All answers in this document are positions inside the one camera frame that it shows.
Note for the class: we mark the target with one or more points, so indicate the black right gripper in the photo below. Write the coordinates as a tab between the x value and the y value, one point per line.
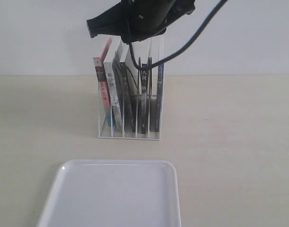
138	20

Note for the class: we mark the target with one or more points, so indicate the dark blue spine book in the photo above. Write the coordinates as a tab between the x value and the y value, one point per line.
160	85

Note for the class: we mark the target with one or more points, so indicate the white grey cat book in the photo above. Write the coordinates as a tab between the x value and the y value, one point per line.
112	72

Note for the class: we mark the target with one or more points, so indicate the black white spine book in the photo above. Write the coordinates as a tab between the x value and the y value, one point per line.
144	59

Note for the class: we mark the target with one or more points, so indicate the pink red spine book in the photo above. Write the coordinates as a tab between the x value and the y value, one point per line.
102	81

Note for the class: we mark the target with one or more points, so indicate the black spine thin book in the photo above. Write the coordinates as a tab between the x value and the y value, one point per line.
129	76

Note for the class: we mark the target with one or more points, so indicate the white plastic tray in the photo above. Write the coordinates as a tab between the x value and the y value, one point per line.
113	193

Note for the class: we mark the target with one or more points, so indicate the white wire book rack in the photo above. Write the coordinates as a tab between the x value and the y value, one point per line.
104	131

